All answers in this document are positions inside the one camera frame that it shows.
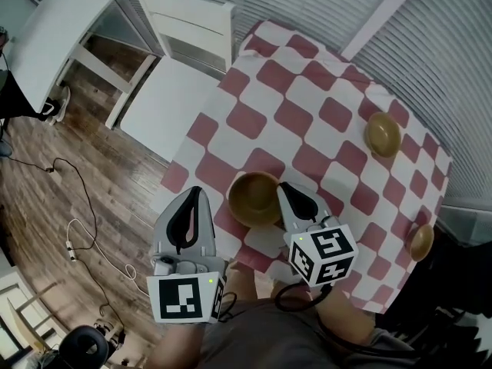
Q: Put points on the brown bowl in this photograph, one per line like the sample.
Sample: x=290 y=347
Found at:
x=421 y=242
x=250 y=202
x=382 y=135

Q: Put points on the red white checked tablecloth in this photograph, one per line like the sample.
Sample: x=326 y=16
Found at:
x=307 y=102

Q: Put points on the person's left forearm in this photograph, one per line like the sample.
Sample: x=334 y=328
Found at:
x=177 y=344

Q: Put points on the white power strip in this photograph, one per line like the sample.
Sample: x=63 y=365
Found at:
x=71 y=250

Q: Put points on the person's right forearm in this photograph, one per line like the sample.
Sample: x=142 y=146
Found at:
x=346 y=313

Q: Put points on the white desk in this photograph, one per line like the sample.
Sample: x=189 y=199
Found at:
x=54 y=40

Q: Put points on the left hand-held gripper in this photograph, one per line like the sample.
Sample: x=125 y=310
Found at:
x=180 y=298

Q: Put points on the white chair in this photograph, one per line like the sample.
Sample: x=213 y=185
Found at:
x=169 y=102

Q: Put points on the person's grey shirt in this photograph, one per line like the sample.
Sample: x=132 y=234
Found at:
x=269 y=336

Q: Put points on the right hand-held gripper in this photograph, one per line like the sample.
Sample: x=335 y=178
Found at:
x=323 y=254

